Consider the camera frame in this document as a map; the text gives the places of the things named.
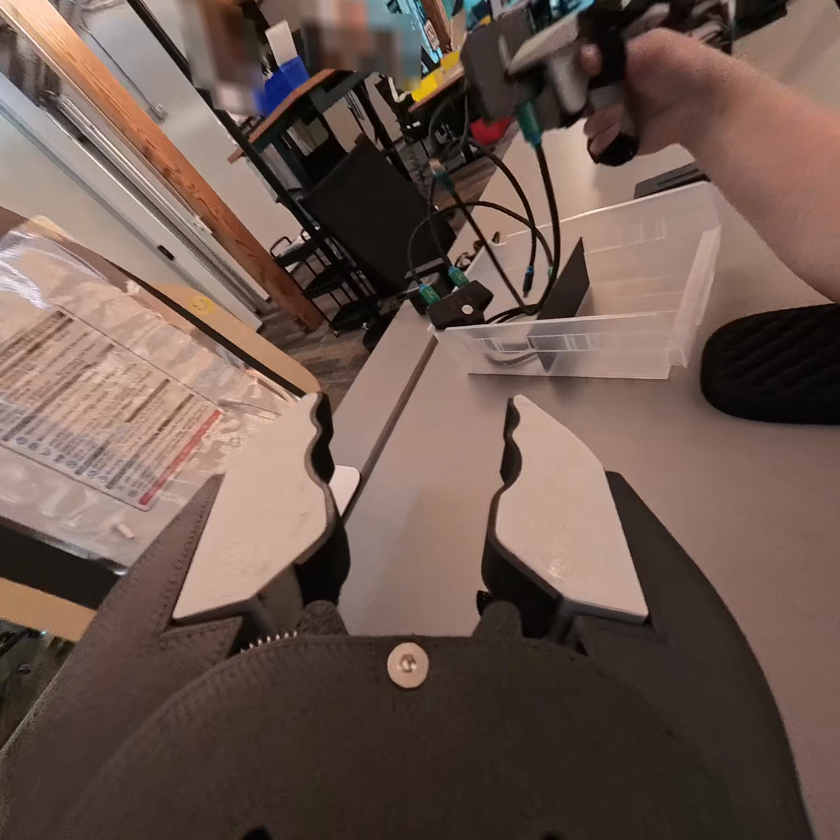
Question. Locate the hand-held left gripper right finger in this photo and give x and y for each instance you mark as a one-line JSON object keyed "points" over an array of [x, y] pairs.
{"points": [[564, 518]]}

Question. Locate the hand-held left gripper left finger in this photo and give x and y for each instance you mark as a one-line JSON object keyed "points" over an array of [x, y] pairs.
{"points": [[262, 518]]}

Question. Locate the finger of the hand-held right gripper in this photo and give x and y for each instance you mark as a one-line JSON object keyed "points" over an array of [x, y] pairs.
{"points": [[544, 43]]}

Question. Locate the black hdmi switch box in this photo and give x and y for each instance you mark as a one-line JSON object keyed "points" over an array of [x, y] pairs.
{"points": [[489, 72]]}

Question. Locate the clear plastic bin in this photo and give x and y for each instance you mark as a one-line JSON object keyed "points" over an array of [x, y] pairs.
{"points": [[630, 282]]}

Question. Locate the person's right forearm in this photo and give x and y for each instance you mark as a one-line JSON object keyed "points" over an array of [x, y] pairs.
{"points": [[774, 170]]}

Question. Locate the person's right hand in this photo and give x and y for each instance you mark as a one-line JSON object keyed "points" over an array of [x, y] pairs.
{"points": [[663, 85]]}

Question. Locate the white sign stand base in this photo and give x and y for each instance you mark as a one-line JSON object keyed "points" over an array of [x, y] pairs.
{"points": [[346, 489]]}

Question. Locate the red storage bin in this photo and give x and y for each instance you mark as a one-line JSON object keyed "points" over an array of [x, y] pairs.
{"points": [[489, 131]]}

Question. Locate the yellow storage bin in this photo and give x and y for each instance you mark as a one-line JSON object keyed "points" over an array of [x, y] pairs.
{"points": [[436, 83]]}

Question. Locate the black table outlet panel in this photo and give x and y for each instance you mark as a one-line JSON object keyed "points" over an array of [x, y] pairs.
{"points": [[669, 184]]}

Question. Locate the wooden sign board with smiley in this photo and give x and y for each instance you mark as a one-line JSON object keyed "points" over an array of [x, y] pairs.
{"points": [[262, 358]]}

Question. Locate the black adapter box with button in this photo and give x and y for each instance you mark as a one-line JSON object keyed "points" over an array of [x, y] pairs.
{"points": [[463, 308]]}

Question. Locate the black office chair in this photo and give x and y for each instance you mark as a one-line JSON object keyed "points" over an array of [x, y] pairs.
{"points": [[367, 210]]}

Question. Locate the black utility cart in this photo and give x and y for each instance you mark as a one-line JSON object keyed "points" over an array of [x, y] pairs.
{"points": [[308, 275]]}

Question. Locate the black mesh armrest pad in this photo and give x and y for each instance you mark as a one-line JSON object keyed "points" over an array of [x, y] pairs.
{"points": [[768, 367]]}

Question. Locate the blue storage bin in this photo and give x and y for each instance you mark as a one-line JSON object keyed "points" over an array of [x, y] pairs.
{"points": [[282, 85]]}

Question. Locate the wood-top black frame desk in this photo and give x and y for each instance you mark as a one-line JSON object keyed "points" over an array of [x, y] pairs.
{"points": [[295, 115]]}

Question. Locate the wooden post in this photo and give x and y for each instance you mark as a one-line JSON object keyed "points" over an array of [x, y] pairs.
{"points": [[164, 161]]}

